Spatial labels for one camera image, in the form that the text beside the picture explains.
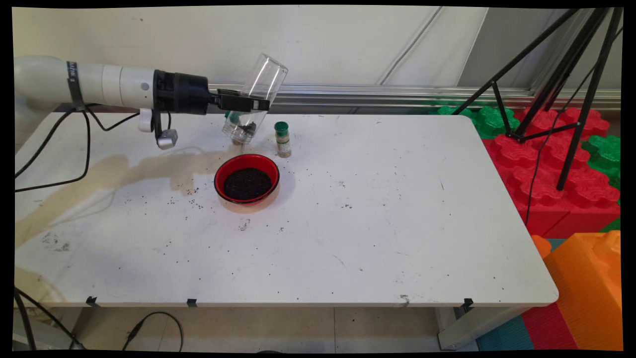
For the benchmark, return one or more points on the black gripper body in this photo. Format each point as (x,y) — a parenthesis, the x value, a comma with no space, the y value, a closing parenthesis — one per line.
(181,94)

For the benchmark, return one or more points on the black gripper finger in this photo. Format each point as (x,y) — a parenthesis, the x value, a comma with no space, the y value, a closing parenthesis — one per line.
(238,103)

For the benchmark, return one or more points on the small black seed portion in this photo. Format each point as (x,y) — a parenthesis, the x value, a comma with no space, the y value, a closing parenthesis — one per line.
(247,129)

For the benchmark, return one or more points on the clear plastic jar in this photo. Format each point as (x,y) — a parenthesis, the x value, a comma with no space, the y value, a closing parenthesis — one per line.
(266,79)

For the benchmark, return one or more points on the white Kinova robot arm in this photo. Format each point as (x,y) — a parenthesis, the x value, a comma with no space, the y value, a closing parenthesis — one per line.
(99,82)

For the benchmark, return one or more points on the green-capped spice bottle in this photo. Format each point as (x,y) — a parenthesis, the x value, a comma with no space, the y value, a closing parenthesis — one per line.
(283,141)
(227,115)

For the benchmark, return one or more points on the red bowl with black rim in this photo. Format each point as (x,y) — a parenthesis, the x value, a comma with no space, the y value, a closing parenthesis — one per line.
(233,163)

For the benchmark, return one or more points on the large black seed heap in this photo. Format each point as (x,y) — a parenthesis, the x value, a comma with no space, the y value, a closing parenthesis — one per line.
(247,185)

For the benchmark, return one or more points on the green foam block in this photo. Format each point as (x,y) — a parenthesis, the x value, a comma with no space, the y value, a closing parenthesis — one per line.
(612,226)
(603,154)
(492,122)

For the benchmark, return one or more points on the white table leg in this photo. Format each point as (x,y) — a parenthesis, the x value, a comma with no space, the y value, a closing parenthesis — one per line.
(472,325)
(49,338)

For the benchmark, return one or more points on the black tripod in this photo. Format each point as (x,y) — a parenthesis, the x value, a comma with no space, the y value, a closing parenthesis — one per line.
(591,94)

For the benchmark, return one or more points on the teal foam block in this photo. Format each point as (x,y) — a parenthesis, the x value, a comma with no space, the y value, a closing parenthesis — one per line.
(504,335)

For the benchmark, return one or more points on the orange foam block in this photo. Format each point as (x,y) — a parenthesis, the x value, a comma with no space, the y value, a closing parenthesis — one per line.
(586,293)

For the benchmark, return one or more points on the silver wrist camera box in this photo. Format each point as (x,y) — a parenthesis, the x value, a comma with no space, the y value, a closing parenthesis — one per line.
(167,139)

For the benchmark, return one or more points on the aluminium wall rail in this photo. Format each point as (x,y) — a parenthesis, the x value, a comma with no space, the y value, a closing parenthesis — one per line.
(348,92)

